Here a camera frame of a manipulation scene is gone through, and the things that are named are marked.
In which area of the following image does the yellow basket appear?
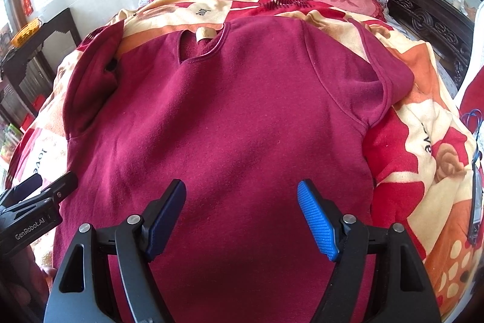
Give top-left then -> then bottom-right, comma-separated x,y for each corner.
11,18 -> 42,48

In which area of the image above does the blue cable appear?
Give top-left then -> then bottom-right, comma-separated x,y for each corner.
458,108 -> 483,135

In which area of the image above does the red wall sticker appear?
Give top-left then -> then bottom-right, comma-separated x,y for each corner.
21,0 -> 34,16

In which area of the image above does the dark carved wooden headboard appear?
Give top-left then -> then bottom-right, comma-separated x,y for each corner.
388,0 -> 474,88

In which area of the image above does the left human hand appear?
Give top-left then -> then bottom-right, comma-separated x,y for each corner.
8,247 -> 57,307

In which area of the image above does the dark red sweater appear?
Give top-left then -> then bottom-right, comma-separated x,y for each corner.
53,16 -> 414,322

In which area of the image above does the dark wooden side table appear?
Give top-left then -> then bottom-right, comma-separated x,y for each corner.
1,7 -> 81,128

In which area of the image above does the orange red patterned blanket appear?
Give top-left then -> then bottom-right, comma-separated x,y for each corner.
7,0 -> 483,316

